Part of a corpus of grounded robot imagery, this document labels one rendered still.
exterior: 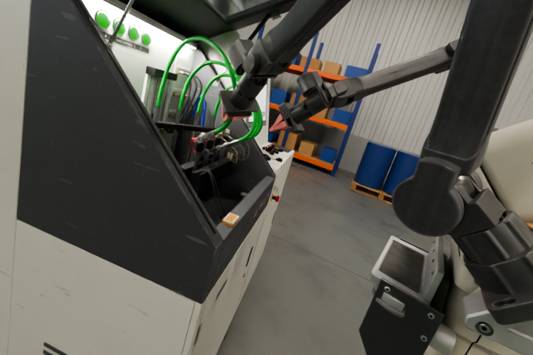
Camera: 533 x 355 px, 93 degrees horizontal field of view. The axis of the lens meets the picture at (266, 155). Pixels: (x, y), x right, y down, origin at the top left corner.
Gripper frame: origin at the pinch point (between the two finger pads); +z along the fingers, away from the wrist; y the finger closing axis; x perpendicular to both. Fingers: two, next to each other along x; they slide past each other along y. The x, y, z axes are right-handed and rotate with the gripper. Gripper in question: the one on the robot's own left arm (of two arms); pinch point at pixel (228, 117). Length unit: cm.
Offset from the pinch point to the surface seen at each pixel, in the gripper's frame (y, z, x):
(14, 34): 46, 4, -28
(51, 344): 52, 51, 45
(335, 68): -436, 244, -246
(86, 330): 42, 38, 44
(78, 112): 35.7, 3.8, -5.5
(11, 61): 48, 9, -24
